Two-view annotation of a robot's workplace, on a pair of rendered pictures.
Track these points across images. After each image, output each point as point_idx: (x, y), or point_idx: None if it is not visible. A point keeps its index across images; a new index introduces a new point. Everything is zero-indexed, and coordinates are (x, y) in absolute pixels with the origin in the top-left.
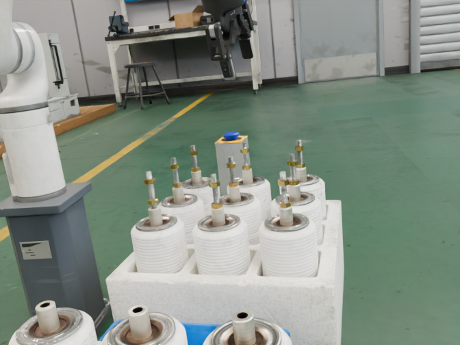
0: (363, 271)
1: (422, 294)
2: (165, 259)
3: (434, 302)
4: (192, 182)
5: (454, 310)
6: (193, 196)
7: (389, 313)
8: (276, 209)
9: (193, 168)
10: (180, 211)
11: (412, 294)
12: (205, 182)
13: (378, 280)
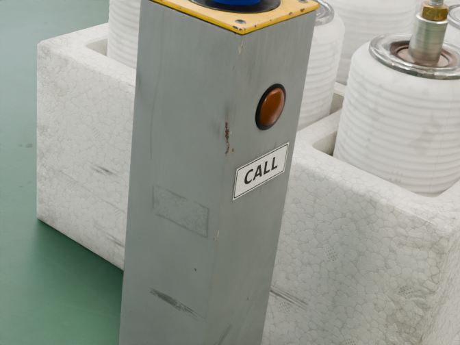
0: (7, 199)
1: (7, 128)
2: None
3: (16, 116)
4: (439, 66)
5: (16, 100)
6: (454, 16)
7: None
8: None
9: (443, 4)
10: None
11: (18, 135)
12: (397, 48)
13: (20, 172)
